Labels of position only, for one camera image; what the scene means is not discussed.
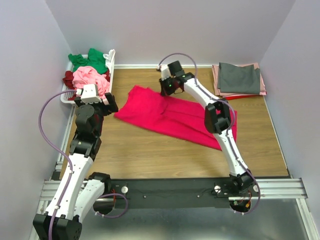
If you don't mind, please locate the crimson red t shirt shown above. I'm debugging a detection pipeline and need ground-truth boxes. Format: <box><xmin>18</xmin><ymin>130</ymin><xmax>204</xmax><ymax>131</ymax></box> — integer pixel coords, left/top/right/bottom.
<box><xmin>113</xmin><ymin>84</ymin><xmax>238</xmax><ymax>151</ymax></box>

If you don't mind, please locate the folded grey t shirt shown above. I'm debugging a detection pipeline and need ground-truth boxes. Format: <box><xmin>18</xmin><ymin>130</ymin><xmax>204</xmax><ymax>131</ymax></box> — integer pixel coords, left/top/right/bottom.
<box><xmin>218</xmin><ymin>62</ymin><xmax>261</xmax><ymax>95</ymax></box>

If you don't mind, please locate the folded red t shirt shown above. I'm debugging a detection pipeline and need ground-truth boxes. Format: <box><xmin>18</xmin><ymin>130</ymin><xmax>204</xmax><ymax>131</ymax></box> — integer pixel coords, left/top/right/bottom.
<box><xmin>224</xmin><ymin>94</ymin><xmax>259</xmax><ymax>101</ymax></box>

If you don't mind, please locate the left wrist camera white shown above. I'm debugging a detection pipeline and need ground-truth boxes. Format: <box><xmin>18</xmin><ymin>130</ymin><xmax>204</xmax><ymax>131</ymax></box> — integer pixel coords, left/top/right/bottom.
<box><xmin>76</xmin><ymin>84</ymin><xmax>102</xmax><ymax>104</ymax></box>

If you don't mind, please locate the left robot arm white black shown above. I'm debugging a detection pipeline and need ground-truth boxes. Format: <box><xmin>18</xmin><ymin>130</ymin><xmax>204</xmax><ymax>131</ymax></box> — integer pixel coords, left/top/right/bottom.
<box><xmin>33</xmin><ymin>92</ymin><xmax>119</xmax><ymax>240</ymax></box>

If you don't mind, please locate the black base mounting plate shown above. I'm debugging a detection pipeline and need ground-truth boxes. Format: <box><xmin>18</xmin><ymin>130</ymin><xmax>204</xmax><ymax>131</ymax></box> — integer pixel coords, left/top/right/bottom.
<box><xmin>93</xmin><ymin>177</ymin><xmax>259</xmax><ymax>214</ymax></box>

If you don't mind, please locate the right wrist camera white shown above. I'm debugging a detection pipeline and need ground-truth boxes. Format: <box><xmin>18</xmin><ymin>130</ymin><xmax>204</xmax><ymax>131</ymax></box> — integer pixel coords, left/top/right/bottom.
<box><xmin>156</xmin><ymin>64</ymin><xmax>172</xmax><ymax>81</ymax></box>

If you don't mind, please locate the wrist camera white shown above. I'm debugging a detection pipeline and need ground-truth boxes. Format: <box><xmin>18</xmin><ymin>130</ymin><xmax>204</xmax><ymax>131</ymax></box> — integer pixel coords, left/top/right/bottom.
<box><xmin>156</xmin><ymin>64</ymin><xmax>172</xmax><ymax>81</ymax></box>
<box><xmin>76</xmin><ymin>84</ymin><xmax>102</xmax><ymax>104</ymax></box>

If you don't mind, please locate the green t shirt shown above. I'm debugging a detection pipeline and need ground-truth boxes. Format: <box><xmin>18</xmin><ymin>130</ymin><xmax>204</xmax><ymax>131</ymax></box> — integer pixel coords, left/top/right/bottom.
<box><xmin>68</xmin><ymin>48</ymin><xmax>109</xmax><ymax>74</ymax></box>

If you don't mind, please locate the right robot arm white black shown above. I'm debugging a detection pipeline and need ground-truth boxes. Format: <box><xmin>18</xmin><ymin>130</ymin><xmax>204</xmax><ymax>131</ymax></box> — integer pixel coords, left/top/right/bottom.
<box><xmin>156</xmin><ymin>61</ymin><xmax>255</xmax><ymax>196</ymax></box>

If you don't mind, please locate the white plastic laundry basket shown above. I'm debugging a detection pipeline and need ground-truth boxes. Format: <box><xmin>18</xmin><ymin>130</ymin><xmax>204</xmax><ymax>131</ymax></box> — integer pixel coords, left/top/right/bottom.
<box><xmin>60</xmin><ymin>54</ymin><xmax>115</xmax><ymax>105</ymax></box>

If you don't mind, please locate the folded dusty pink t shirt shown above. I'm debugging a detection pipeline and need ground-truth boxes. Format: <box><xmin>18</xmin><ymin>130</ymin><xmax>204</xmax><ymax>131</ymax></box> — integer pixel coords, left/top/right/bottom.
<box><xmin>212</xmin><ymin>64</ymin><xmax>267</xmax><ymax>97</ymax></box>

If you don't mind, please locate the light pink t shirt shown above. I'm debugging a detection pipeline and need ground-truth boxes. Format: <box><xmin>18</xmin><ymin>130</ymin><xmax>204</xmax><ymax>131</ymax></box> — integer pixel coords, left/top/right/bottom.
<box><xmin>72</xmin><ymin>66</ymin><xmax>111</xmax><ymax>99</ymax></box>

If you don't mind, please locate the dark red t shirt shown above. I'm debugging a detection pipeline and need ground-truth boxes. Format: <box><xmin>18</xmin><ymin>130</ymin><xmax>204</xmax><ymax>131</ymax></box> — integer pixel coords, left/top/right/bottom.
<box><xmin>62</xmin><ymin>70</ymin><xmax>75</xmax><ymax>90</ymax></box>

